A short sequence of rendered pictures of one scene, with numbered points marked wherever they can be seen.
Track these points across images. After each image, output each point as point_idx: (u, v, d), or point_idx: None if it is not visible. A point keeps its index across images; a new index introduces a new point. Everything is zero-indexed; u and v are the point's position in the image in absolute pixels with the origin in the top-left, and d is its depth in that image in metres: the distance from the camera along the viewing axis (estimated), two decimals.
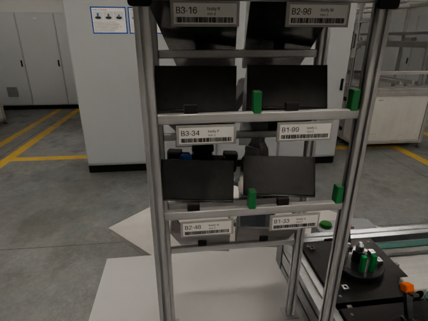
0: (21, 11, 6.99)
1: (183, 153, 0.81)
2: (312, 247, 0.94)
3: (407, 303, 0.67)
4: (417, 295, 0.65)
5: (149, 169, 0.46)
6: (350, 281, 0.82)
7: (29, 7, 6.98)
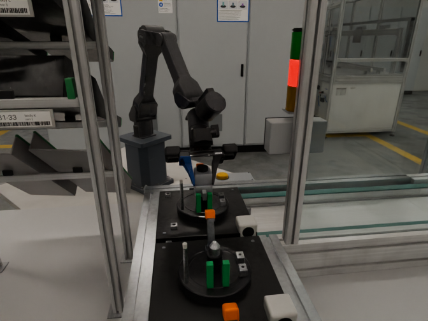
0: None
1: (181, 151, 0.77)
2: (168, 193, 0.90)
3: (208, 230, 0.62)
4: (213, 220, 0.61)
5: None
6: (186, 221, 0.77)
7: None
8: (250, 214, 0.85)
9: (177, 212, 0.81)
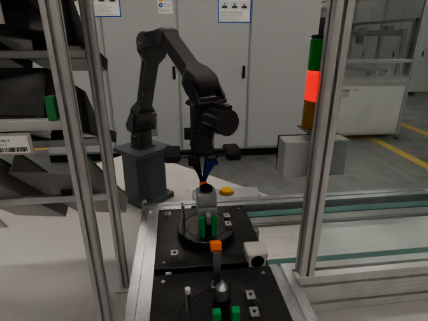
0: None
1: None
2: (168, 213, 0.82)
3: (214, 265, 0.55)
4: (219, 254, 0.53)
5: None
6: (188, 247, 0.70)
7: None
8: (258, 237, 0.77)
9: (178, 236, 0.73)
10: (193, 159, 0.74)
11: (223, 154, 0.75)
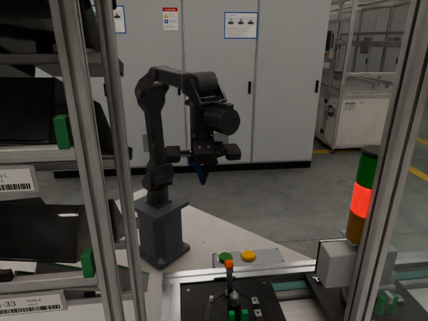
0: None
1: (190, 157, 0.74)
2: (318, 279, 0.82)
3: (227, 278, 0.74)
4: (232, 271, 0.72)
5: None
6: None
7: None
8: None
9: None
10: None
11: (181, 151, 0.77)
